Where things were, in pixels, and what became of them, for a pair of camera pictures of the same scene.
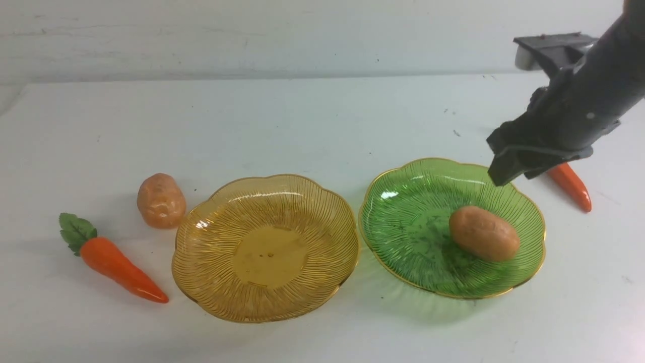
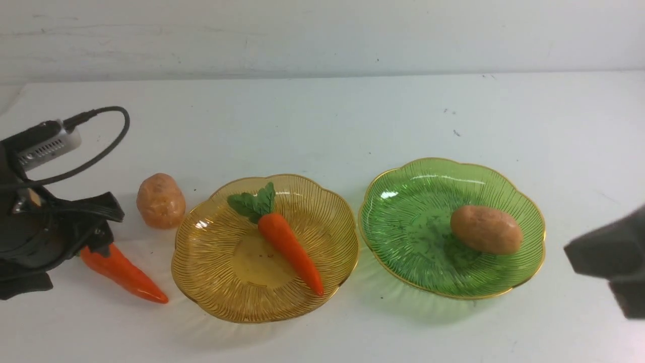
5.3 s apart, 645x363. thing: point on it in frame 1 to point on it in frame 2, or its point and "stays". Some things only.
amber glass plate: [266, 249] stays
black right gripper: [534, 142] to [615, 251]
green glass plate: [404, 216] stays
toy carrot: [571, 183] to [258, 205]
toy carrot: [82, 238] stays
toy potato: [161, 202] stays
